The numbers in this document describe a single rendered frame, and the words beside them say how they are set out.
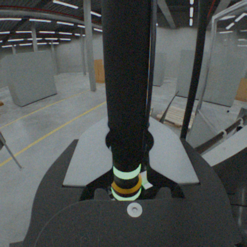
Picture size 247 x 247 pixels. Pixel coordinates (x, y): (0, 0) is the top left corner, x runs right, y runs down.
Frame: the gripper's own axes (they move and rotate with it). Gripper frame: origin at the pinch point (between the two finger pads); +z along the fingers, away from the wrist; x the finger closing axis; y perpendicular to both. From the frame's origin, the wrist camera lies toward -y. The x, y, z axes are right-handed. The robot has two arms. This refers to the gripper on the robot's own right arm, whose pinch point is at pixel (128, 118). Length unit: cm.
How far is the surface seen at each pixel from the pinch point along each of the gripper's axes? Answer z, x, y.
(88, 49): 590, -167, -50
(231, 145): 14.4, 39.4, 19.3
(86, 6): 592, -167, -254
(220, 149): 16.0, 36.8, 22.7
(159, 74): 679, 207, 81
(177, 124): 219, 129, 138
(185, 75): 475, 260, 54
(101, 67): 793, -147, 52
